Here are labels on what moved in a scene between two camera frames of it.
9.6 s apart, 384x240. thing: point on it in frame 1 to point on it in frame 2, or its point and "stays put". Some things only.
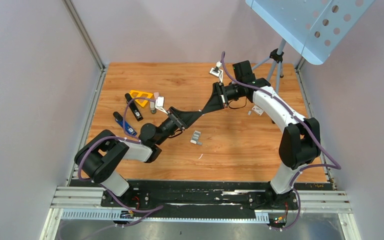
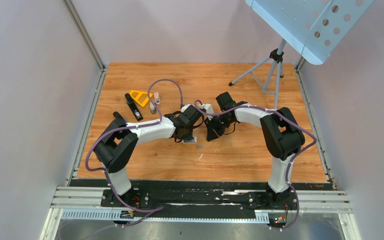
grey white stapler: [153, 110] stays put
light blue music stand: [312, 28] stays put
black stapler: [134, 107] stays put
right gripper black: [217, 102] to [213, 132]
